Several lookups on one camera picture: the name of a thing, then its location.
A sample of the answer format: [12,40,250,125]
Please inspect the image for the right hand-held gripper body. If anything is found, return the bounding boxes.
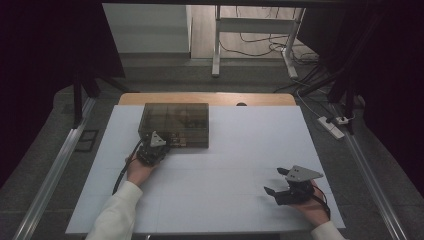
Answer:
[273,164,324,206]

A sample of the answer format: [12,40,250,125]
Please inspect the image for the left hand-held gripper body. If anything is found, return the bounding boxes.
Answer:
[135,130,172,168]

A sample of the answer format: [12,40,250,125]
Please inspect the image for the dark translucent storage box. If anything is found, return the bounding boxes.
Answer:
[137,102,210,150]

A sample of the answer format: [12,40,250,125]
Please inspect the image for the person's right hand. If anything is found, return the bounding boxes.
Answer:
[289,179,331,228]

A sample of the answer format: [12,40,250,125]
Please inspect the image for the person's left hand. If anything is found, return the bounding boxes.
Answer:
[124,154,158,188]

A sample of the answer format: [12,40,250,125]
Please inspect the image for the white table mat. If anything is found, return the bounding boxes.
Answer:
[65,105,346,234]

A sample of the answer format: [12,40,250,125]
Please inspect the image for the wooden table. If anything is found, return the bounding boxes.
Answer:
[118,92,297,107]

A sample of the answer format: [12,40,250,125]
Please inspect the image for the white power strip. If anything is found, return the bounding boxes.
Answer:
[317,115,346,140]

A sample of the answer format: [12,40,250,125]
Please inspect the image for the black metal stand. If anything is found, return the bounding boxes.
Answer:
[299,66,358,134]
[71,71,131,129]

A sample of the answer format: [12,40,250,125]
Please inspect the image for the white plug adapter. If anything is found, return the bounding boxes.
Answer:
[334,114,356,126]

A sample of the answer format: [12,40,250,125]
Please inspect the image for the white cabinet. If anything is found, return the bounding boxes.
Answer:
[102,3,193,54]

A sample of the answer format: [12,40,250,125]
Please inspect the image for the dark curtain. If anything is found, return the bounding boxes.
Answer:
[0,0,126,188]
[296,0,424,198]

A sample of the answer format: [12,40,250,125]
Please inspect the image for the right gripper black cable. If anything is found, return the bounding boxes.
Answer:
[311,184,332,221]

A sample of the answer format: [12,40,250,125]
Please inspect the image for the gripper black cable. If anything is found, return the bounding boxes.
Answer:
[111,139,144,196]
[311,184,332,221]

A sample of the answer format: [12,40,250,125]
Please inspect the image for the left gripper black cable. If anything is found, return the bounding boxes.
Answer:
[111,139,144,196]

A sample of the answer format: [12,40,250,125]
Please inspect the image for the white floor cable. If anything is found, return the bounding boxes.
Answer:
[295,89,323,119]

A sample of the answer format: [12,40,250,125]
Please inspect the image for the aluminium floor rail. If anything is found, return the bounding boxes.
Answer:
[13,96,98,240]
[328,103,409,240]

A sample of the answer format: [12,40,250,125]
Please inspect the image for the black floor cables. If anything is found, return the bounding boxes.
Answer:
[218,33,334,98]

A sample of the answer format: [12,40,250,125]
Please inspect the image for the white desk frame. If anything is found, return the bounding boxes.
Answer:
[211,5,306,79]

